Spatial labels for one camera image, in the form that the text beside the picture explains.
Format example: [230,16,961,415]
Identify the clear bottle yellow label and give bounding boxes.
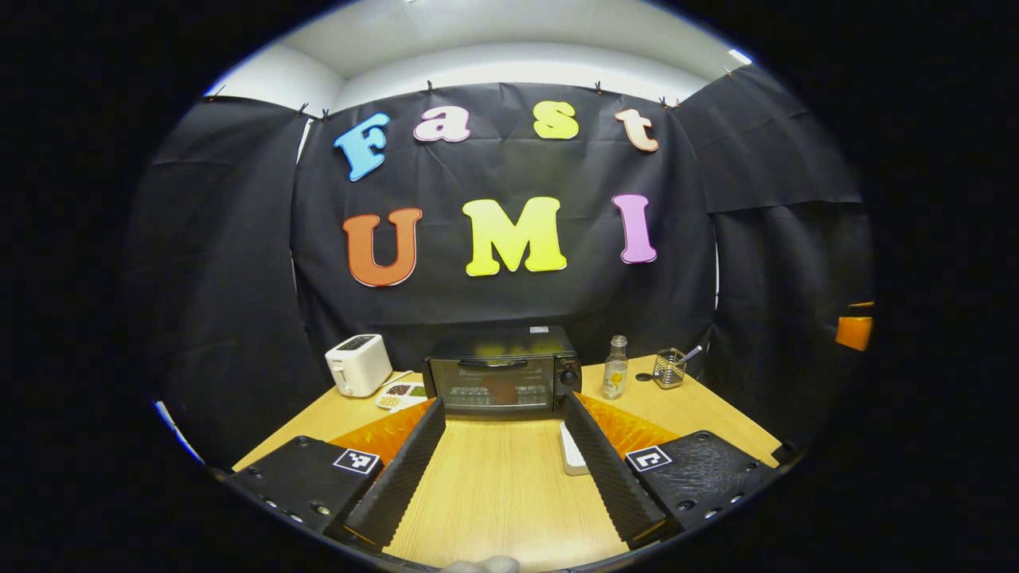
[602,335,629,400]

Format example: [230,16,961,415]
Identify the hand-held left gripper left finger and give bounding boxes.
[227,396,447,552]

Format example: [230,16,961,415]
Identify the white toaster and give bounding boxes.
[325,333,394,398]

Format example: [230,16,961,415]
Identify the black backdrop cloth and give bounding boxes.
[123,64,874,470]

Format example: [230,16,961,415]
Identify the white divided seasoning dish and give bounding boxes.
[376,382,429,411]

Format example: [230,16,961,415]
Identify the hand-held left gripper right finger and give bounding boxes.
[562,392,785,550]

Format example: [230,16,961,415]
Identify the metal mesh holder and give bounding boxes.
[653,348,687,389]

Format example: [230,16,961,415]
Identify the black electric oven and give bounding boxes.
[422,325,583,421]

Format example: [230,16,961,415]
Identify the white rectangular tray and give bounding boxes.
[559,422,591,477]

